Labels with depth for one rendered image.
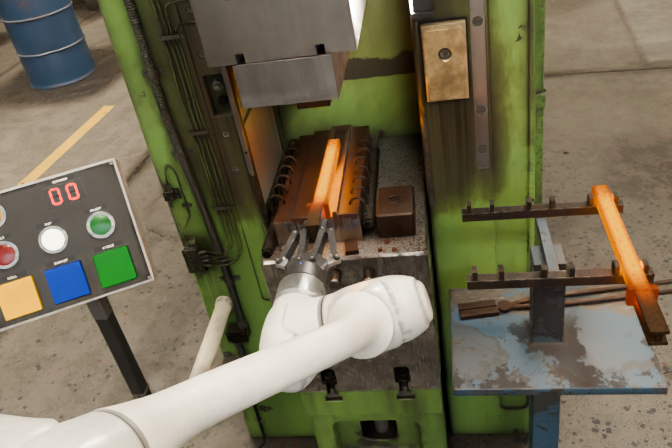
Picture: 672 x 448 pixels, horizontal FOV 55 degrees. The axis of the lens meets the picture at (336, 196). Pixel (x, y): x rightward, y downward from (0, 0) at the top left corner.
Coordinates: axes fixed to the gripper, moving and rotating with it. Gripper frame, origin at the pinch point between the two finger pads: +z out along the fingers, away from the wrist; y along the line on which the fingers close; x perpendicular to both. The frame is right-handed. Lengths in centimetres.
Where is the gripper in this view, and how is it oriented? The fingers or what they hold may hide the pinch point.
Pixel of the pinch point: (316, 221)
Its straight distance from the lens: 133.7
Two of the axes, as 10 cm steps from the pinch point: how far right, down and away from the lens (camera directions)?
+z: 1.0, -5.7, 8.2
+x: -1.6, -8.2, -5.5
